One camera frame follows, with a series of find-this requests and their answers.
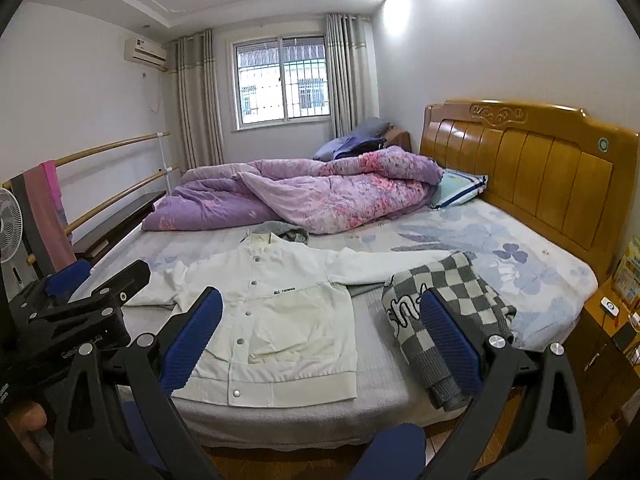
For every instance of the grey-blue pillow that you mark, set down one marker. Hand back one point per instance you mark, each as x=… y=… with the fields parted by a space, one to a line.
x=370 y=130

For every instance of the pink towel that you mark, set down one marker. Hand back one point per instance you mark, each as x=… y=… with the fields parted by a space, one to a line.
x=50 y=210

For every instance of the small white device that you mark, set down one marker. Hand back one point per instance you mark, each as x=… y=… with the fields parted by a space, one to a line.
x=610 y=306

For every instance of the grey checkered knit sweater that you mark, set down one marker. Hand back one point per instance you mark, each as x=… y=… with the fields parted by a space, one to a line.
x=475 y=290

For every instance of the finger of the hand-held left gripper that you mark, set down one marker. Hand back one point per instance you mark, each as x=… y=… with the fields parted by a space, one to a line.
x=67 y=280
x=120 y=282

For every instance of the white air conditioner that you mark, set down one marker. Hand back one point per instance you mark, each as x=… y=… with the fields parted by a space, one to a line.
x=144 y=51

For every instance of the yellow green box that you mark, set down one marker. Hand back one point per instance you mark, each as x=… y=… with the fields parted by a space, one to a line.
x=629 y=275

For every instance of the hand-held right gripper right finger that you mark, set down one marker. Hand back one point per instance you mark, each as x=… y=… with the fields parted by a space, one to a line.
x=450 y=345

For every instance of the grey striped curtain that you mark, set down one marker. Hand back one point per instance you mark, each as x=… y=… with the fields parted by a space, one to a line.
x=347 y=75
x=197 y=105

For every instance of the white snap-button jacket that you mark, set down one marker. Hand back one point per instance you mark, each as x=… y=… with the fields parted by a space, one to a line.
x=280 y=320

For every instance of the grey garment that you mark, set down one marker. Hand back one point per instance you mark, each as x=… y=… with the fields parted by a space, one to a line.
x=290 y=232

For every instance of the light blue pillow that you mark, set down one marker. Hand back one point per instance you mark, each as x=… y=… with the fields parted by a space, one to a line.
x=460 y=187

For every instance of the bed with floral sheet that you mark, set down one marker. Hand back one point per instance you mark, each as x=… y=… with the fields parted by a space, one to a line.
x=525 y=260

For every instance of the black phone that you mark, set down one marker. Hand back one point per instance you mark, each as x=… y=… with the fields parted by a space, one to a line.
x=625 y=336

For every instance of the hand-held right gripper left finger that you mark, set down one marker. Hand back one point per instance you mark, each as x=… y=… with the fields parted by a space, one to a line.
x=192 y=345

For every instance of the small wooden bedside cabinet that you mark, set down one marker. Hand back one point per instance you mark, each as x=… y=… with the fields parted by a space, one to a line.
x=400 y=140

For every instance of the pink and grey towels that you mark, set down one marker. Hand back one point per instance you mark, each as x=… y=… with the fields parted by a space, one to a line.
x=22 y=195

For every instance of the dark wooden bench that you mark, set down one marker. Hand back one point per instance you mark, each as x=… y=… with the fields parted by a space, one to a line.
x=125 y=215

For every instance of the white electric fan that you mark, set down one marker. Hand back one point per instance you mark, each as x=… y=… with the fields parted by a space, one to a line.
x=9 y=230

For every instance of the wooden headboard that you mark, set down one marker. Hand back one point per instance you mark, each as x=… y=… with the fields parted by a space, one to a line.
x=525 y=170

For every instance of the white rail post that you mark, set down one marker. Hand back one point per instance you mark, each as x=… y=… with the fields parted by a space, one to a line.
x=164 y=160

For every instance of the grey blanket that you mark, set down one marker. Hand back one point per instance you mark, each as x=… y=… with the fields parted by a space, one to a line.
x=380 y=360

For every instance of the person's left hand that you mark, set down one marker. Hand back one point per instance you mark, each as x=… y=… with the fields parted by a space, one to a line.
x=27 y=417

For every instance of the window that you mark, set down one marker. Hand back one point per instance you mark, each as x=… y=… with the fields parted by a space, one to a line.
x=280 y=80

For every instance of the purple floral quilt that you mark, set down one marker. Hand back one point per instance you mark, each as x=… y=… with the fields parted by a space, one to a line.
x=325 y=195

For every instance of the wooden nightstand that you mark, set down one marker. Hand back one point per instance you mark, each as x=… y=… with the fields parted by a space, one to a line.
x=600 y=360

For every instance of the wooden rail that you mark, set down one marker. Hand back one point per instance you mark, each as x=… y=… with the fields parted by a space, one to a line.
x=100 y=149
x=115 y=195

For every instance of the dark blue grey pillows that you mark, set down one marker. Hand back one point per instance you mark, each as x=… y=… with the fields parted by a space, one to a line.
x=340 y=149

